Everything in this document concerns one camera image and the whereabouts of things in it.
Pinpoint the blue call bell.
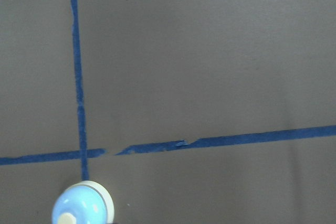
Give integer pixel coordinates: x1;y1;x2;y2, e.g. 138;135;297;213
51;180;115;223

